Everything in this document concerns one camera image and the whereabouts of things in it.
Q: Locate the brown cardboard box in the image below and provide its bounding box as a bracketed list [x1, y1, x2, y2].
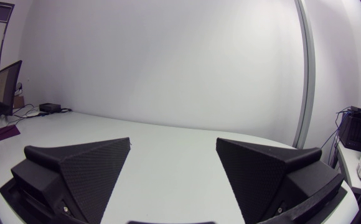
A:
[12, 95, 26, 110]

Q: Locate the dark standing screen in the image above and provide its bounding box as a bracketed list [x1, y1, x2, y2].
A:
[0, 60, 23, 117]

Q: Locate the blue cable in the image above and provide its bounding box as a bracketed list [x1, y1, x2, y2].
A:
[319, 108, 352, 167]

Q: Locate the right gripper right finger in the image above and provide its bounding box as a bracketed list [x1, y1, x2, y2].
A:
[215, 138, 345, 224]

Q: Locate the black equipment box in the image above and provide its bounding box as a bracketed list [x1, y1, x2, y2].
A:
[338, 106, 361, 152]

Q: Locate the dark mat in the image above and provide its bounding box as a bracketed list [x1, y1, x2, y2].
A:
[0, 124, 21, 148]

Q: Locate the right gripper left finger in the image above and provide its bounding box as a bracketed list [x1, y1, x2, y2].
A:
[11, 137, 132, 224]

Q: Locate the black power brick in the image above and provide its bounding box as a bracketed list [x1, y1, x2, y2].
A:
[39, 103, 62, 114]

